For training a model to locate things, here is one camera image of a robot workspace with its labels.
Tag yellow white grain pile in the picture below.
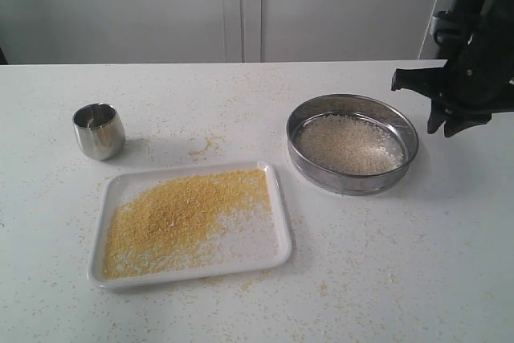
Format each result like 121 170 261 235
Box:
297 115 404 175

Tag white cabinet doors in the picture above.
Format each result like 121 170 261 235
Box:
1 0 455 64

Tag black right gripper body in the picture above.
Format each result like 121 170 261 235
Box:
430 29 513 116

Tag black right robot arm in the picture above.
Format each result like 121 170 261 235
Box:
391 0 513 137

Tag round steel mesh sieve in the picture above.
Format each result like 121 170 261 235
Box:
286 94 419 195

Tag white plastic tray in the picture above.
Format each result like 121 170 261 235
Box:
88 161 292 290

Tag stainless steel cup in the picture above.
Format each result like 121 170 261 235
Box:
72 103 125 161

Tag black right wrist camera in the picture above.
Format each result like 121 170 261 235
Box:
429 10 482 47

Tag yellow millet grains on tray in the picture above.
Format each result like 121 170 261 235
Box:
102 169 271 280

